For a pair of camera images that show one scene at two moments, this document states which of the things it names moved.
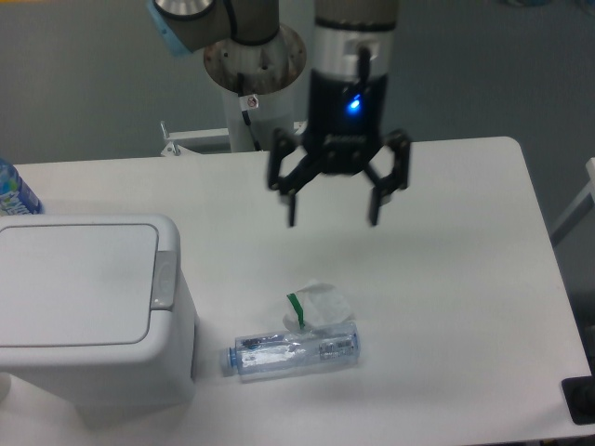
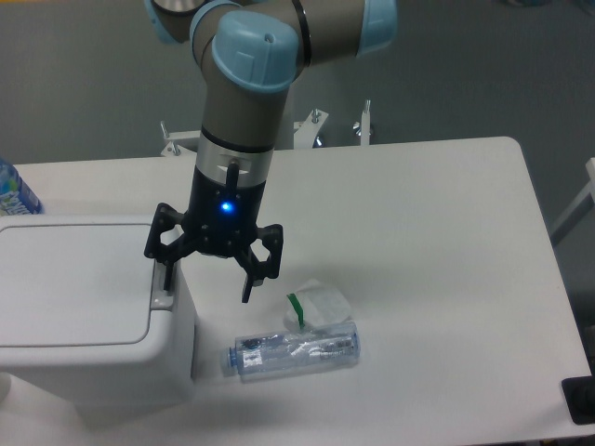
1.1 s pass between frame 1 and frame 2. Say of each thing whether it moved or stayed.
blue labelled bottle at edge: stayed
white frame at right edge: stayed
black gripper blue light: moved
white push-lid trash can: stayed
